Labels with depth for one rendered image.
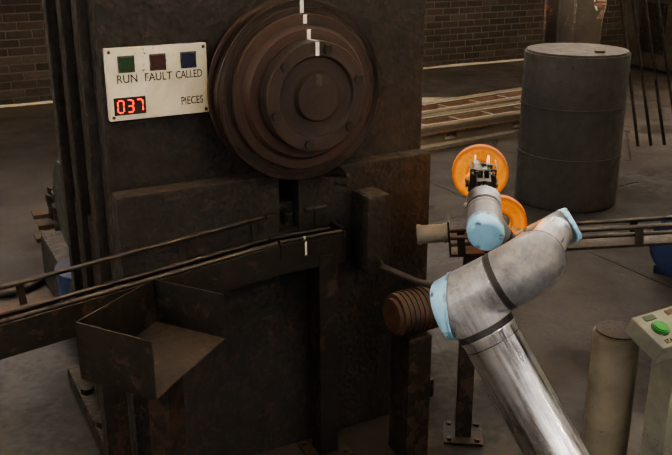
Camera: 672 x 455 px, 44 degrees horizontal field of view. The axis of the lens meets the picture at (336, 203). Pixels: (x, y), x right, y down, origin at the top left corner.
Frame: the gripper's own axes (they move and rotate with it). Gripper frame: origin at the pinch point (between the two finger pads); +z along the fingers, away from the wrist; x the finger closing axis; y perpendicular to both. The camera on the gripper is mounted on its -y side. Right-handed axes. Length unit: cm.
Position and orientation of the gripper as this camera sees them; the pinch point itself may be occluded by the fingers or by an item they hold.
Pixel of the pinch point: (480, 165)
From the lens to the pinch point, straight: 241.9
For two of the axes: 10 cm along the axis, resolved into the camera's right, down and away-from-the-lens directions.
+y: -0.4, -8.3, -5.6
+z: 1.1, -5.6, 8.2
